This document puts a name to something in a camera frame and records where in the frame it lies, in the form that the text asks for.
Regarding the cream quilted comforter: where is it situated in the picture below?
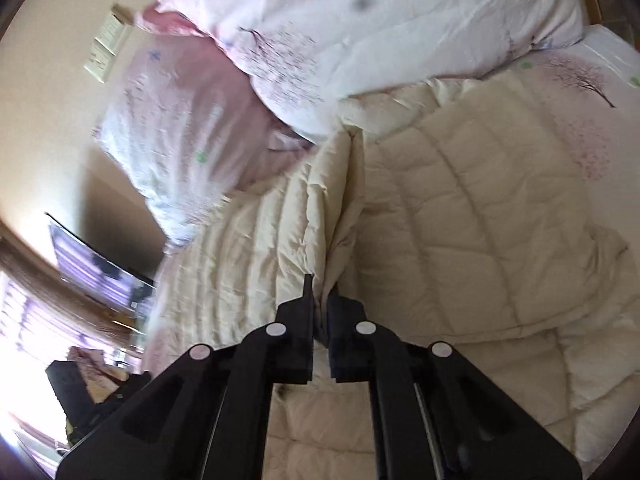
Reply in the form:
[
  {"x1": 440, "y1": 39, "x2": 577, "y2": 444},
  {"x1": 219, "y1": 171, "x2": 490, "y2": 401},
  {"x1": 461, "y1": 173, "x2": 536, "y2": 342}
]
[{"x1": 144, "y1": 79, "x2": 632, "y2": 480}]

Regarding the light purple curtain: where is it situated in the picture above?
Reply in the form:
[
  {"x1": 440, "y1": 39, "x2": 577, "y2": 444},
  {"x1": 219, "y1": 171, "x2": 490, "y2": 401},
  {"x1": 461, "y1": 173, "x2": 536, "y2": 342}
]
[{"x1": 0, "y1": 270, "x2": 136, "y2": 466}]

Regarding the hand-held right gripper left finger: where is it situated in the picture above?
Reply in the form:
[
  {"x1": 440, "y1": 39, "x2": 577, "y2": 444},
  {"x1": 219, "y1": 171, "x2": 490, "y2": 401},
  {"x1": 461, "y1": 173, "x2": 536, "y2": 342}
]
[{"x1": 55, "y1": 273, "x2": 315, "y2": 480}]

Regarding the cream wall switch panel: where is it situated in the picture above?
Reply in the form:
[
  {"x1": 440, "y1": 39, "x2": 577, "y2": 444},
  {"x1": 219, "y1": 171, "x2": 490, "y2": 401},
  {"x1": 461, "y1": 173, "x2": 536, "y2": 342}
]
[{"x1": 82, "y1": 4, "x2": 134, "y2": 84}]

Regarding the floral white bed sheet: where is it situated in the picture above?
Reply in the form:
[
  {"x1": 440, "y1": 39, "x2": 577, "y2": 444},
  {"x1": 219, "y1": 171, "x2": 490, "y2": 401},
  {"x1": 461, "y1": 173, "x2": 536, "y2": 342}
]
[{"x1": 500, "y1": 24, "x2": 640, "y2": 196}]

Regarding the floral pink pillow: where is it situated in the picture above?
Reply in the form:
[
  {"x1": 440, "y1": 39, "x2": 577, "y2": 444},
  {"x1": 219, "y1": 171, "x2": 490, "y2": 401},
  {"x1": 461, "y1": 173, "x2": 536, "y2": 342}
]
[{"x1": 91, "y1": 35, "x2": 321, "y2": 247}]

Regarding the wall-mounted flat screen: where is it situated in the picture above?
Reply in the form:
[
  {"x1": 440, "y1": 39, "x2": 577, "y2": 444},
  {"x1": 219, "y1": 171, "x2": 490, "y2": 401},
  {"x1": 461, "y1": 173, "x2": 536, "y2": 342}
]
[{"x1": 45, "y1": 212, "x2": 157, "y2": 312}]

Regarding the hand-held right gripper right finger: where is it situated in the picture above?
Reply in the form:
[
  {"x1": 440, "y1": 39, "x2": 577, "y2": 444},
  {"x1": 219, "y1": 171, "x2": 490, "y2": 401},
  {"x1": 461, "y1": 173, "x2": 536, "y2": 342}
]
[{"x1": 326, "y1": 287, "x2": 584, "y2": 480}]

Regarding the floral white pink duvet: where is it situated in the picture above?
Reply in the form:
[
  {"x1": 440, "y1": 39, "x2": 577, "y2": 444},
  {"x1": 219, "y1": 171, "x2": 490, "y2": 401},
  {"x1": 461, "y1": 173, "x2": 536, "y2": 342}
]
[{"x1": 134, "y1": 0, "x2": 587, "y2": 142}]

